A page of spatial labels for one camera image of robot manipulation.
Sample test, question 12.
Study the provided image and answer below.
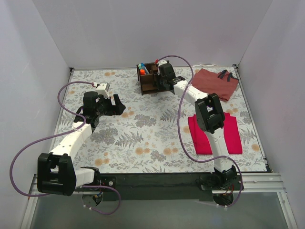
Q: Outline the brown wooden desk organizer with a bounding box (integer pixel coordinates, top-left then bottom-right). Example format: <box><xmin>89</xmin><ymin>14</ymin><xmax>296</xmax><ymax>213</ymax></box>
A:
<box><xmin>136</xmin><ymin>62</ymin><xmax>159</xmax><ymax>95</ymax></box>

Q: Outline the blue grey glue stick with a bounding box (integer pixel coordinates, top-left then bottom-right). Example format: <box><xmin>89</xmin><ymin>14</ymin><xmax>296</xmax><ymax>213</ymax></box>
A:
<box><xmin>141</xmin><ymin>63</ymin><xmax>147</xmax><ymax>72</ymax></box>

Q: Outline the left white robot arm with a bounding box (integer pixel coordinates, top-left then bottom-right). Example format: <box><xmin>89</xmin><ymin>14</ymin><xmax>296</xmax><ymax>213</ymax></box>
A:
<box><xmin>37</xmin><ymin>91</ymin><xmax>126</xmax><ymax>196</ymax></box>

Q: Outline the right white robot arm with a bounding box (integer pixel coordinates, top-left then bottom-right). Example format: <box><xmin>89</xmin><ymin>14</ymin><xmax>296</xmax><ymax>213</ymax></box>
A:
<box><xmin>156</xmin><ymin>60</ymin><xmax>237</xmax><ymax>190</ymax></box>

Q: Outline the floral table mat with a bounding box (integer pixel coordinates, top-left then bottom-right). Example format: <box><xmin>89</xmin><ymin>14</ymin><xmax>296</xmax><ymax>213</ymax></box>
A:
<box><xmin>46</xmin><ymin>66</ymin><xmax>269</xmax><ymax>174</ymax></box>

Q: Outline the terracotta folded shirt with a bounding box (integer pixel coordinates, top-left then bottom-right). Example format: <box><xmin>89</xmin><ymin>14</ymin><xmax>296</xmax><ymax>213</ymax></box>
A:
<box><xmin>192</xmin><ymin>69</ymin><xmax>239</xmax><ymax>102</ymax></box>

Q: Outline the crimson folded cloth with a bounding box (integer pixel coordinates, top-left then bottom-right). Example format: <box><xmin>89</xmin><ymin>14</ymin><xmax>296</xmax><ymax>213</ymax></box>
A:
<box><xmin>188</xmin><ymin>113</ymin><xmax>243</xmax><ymax>155</ymax></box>

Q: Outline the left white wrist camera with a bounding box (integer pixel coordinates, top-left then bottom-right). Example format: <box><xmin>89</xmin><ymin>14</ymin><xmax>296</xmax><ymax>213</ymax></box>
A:
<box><xmin>92</xmin><ymin>82</ymin><xmax>111</xmax><ymax>99</ymax></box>

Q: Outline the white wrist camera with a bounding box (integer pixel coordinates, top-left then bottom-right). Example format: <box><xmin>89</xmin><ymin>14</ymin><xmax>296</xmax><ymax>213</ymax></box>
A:
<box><xmin>92</xmin><ymin>82</ymin><xmax>111</xmax><ymax>99</ymax></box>
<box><xmin>156</xmin><ymin>60</ymin><xmax>168</xmax><ymax>70</ymax></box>

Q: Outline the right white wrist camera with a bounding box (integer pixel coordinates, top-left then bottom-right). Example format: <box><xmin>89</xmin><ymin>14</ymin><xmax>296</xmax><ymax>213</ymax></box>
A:
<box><xmin>156</xmin><ymin>60</ymin><xmax>168</xmax><ymax>70</ymax></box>

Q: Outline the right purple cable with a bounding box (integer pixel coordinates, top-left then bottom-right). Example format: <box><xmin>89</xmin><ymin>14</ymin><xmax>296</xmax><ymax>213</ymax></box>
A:
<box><xmin>156</xmin><ymin>55</ymin><xmax>244</xmax><ymax>208</ymax></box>

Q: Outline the purple cable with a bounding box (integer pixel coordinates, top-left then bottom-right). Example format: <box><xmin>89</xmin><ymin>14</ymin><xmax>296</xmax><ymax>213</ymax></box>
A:
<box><xmin>9</xmin><ymin>81</ymin><xmax>122</xmax><ymax>215</ymax></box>
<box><xmin>156</xmin><ymin>55</ymin><xmax>244</xmax><ymax>208</ymax></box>

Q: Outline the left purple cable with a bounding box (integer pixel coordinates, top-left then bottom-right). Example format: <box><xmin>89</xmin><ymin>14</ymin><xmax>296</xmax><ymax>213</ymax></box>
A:
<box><xmin>9</xmin><ymin>81</ymin><xmax>122</xmax><ymax>215</ymax></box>

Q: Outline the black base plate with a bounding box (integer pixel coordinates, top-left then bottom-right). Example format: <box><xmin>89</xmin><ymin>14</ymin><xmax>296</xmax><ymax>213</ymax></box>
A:
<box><xmin>73</xmin><ymin>173</ymin><xmax>244</xmax><ymax>202</ymax></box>

